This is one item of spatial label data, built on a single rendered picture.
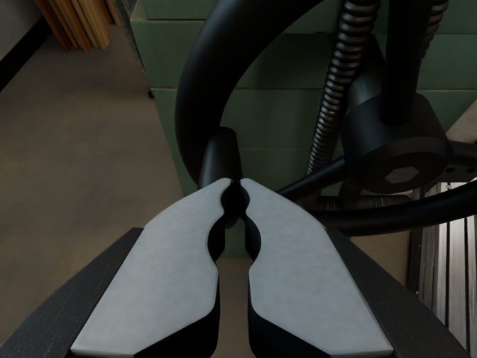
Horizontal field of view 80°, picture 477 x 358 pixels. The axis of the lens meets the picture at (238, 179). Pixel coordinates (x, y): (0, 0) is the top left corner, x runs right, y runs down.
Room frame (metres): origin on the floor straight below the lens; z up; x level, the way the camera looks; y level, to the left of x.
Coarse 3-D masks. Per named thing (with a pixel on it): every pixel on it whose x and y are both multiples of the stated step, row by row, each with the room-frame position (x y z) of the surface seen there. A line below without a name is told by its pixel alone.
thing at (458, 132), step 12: (468, 108) 0.37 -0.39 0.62; (468, 120) 0.34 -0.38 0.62; (456, 132) 0.31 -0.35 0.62; (468, 132) 0.31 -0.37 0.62; (456, 168) 0.27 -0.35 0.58; (468, 168) 0.27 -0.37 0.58; (432, 180) 0.27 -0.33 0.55; (444, 180) 0.27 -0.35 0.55; (456, 180) 0.27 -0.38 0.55; (468, 180) 0.27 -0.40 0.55
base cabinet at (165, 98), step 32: (160, 96) 0.30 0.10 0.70; (256, 96) 0.30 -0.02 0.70; (288, 96) 0.30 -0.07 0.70; (320, 96) 0.30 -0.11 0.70; (448, 96) 0.30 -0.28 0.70; (256, 128) 0.30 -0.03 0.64; (288, 128) 0.30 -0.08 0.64; (448, 128) 0.30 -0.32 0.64; (256, 160) 0.30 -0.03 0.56; (288, 160) 0.30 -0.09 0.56; (192, 192) 0.30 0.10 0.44; (224, 256) 0.30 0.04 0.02
